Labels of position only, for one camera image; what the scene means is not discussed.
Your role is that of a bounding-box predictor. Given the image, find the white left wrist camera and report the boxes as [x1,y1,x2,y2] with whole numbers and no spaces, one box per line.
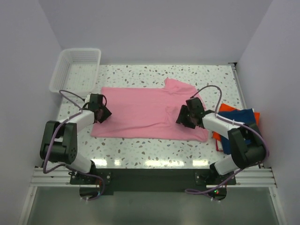
[84,94,91,103]

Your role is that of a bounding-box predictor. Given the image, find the red folded t shirt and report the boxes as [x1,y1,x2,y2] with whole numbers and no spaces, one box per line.
[216,140,223,152]

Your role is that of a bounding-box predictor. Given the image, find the white plastic basket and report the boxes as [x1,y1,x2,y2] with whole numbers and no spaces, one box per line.
[49,48,101,97]

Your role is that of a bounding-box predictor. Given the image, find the blue folded t shirt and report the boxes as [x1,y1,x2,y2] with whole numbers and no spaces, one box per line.
[218,109,256,155]

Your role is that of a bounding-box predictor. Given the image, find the aluminium right side rail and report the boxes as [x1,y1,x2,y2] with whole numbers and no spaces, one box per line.
[229,61,265,168]

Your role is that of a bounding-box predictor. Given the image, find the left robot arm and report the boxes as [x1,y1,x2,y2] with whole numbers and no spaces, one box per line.
[40,94,112,184]

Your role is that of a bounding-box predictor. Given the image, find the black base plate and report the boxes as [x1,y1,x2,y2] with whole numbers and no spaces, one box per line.
[69,169,236,197]

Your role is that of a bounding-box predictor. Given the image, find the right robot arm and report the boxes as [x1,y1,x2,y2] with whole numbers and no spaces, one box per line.
[92,97,267,184]

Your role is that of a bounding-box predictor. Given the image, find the aluminium front rail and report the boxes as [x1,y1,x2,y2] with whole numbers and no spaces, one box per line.
[30,167,277,188]

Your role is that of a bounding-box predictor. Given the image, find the orange folded t shirt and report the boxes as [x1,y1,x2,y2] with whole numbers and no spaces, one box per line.
[212,103,260,141]

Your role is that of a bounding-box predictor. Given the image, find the aluminium rail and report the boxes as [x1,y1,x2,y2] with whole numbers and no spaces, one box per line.
[30,167,277,188]
[229,61,265,168]

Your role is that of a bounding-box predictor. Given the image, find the pink t shirt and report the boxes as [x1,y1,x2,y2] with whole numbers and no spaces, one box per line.
[90,78,209,142]

